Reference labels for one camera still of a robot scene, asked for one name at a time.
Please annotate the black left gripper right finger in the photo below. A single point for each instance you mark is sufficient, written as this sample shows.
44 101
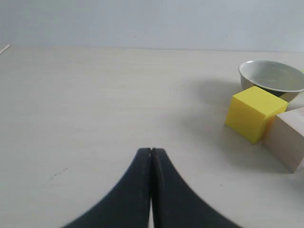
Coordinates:
174 203

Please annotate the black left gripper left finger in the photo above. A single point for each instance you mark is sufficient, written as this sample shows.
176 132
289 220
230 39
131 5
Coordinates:
127 205

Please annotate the yellow foam cube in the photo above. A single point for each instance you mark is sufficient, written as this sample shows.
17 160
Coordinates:
252 111

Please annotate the light wooden cube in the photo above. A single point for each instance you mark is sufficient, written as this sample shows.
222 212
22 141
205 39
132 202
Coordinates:
285 139

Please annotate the metal bowl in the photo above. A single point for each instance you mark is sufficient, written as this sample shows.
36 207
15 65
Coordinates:
279 79

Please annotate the white stick at table edge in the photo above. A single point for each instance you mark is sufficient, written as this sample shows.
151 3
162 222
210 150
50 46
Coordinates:
5 48

